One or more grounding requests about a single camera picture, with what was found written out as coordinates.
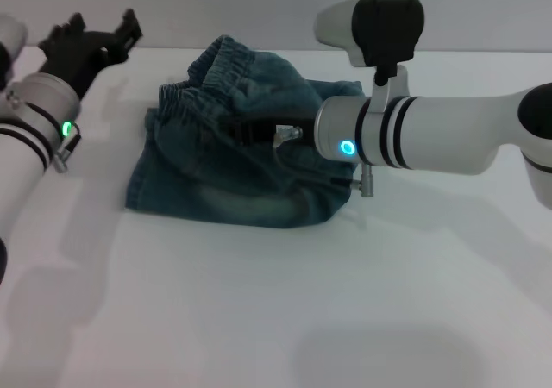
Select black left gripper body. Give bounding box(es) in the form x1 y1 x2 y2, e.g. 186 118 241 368
40 29 131 97

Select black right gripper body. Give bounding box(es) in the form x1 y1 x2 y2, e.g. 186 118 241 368
257 113 320 147

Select blue denim shorts with print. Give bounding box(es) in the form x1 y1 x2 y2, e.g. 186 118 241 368
124 34 366 230

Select clear plug network cable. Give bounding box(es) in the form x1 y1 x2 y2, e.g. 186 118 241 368
272 124 304 166

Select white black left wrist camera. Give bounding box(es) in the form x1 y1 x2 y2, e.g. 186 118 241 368
0 13 28 90

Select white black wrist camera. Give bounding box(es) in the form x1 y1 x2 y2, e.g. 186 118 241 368
0 13 28 90
312 0 427 85

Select silver cable connector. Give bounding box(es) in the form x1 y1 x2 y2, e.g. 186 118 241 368
51 146 72 174
349 163 377 200

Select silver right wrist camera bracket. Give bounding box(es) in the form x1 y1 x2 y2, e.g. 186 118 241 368
367 63 411 116

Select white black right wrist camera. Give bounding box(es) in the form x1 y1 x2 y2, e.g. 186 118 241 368
312 0 427 85

